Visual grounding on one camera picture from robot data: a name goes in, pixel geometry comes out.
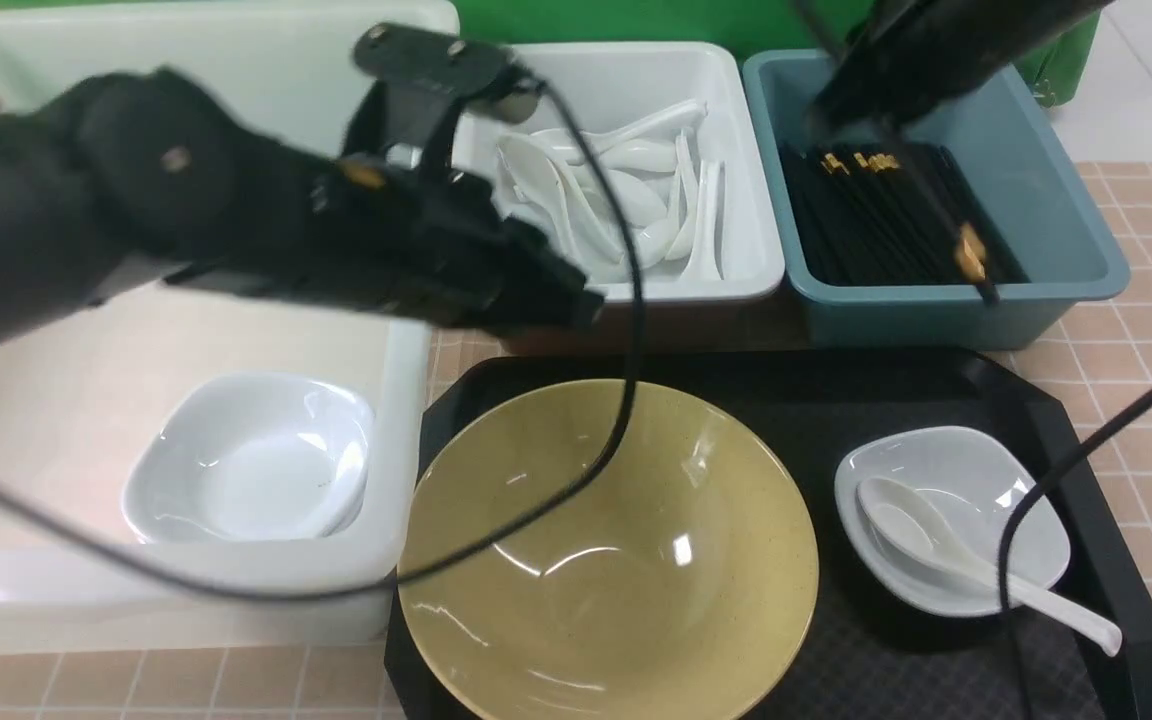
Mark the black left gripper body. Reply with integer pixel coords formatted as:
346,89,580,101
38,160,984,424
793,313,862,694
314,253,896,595
312,22,604,333

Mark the yellow noodle bowl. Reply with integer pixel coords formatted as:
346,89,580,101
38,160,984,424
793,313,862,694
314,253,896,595
397,382,819,719

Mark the white ceramic soup spoon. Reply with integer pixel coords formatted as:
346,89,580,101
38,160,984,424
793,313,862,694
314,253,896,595
856,477,1123,657

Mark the white square dish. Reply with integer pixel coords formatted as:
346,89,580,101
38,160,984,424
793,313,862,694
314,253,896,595
122,372,376,544
832,427,1034,617

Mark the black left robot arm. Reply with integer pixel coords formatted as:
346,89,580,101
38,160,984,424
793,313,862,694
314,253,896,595
0,23,604,344

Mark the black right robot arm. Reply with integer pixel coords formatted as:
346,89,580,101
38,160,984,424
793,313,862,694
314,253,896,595
791,1,1107,135

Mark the white square dish in bin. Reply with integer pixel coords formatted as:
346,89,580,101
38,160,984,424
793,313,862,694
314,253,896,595
122,372,376,544

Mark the white spoon top of pile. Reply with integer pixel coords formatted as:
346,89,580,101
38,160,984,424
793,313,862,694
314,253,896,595
530,99,708,164

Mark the white rectangular spoon bin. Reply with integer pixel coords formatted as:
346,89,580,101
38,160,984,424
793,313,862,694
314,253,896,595
454,41,785,304

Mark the white spoon right of pile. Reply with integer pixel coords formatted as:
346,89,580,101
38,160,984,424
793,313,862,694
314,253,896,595
679,161,723,283

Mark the large translucent white bin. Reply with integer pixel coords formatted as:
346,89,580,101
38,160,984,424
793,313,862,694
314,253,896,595
0,1,460,655

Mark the pile of black chopsticks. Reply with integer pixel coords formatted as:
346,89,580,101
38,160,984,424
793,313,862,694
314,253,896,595
780,143,1030,287

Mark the teal rectangular chopstick bin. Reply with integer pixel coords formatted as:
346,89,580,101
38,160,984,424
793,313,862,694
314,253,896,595
741,50,1130,351

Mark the black plastic serving tray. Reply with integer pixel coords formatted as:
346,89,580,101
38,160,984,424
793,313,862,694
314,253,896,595
382,346,1152,720

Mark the green cloth backdrop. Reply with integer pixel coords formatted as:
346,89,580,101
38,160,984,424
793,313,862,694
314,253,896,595
0,0,1102,107

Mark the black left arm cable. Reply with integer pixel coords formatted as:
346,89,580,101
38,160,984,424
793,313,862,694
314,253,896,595
0,76,649,604

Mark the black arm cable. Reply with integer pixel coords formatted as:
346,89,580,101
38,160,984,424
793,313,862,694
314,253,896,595
0,76,649,604
998,340,1152,720

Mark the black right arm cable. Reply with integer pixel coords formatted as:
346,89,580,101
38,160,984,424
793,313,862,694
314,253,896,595
998,340,1152,720

